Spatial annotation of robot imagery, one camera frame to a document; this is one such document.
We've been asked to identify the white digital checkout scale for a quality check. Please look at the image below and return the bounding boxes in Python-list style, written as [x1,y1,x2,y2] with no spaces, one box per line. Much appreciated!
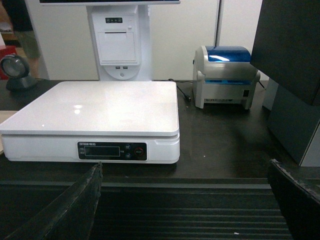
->
[0,81,180,164]

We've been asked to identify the black cable with plug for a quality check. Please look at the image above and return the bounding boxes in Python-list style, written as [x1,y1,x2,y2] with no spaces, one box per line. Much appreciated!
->
[166,77,193,103]

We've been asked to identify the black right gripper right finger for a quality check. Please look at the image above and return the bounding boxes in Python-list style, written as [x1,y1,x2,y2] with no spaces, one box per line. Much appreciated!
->
[267,159,320,240]

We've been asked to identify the black grey box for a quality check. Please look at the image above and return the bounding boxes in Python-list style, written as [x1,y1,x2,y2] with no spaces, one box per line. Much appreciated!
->
[251,0,320,167]

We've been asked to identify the white POS terminal stand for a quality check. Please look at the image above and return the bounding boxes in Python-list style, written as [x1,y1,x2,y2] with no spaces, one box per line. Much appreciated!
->
[39,0,180,81]

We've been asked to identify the black barcode scanner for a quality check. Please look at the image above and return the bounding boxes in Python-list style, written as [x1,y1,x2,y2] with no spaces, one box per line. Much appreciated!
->
[0,54,38,92]

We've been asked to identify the blue grey label printer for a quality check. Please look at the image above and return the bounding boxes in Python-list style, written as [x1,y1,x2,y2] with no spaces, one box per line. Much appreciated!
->
[192,46,261,110]

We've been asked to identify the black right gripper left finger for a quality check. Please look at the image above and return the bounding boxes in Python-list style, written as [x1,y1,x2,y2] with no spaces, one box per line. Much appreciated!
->
[5,162,103,240]

